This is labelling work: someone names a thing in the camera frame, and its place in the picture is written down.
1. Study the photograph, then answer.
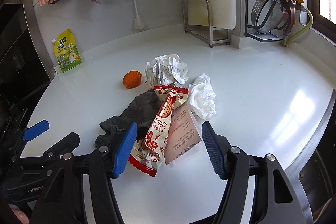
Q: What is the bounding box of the yellow seasoning pouch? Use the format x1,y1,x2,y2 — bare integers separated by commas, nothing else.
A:
53,29,82,73

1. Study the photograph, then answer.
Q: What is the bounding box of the red white snack wrapper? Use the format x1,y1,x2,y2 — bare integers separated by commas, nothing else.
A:
128,85,189,177

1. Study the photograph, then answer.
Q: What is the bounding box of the steel cutting board rack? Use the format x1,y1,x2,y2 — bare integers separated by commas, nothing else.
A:
181,0,231,48

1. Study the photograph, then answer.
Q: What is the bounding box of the black kitchen sink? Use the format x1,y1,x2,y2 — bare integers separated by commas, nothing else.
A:
285,92,336,223

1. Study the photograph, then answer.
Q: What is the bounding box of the blue white bottle brush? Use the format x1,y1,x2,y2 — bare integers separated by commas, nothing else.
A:
132,0,145,30

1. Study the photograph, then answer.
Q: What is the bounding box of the white tissue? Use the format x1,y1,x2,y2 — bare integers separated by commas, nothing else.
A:
187,73,216,120

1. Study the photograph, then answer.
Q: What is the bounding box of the orange peel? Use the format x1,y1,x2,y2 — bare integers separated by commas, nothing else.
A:
122,71,142,89

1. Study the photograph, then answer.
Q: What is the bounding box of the person's left hand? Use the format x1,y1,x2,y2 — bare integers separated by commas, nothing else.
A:
12,209,30,224

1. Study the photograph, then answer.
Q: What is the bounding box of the yellow gas hose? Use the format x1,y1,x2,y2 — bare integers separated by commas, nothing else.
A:
281,4,314,47

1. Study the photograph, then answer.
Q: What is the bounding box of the dark grey rag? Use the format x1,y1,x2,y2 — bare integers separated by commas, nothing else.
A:
94,89,162,148

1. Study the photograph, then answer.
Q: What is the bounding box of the steel pot lid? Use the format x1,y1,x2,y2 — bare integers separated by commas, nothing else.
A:
251,0,289,34

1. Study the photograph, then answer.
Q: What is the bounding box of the printed paper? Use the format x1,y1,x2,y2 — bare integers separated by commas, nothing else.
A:
145,54,189,88

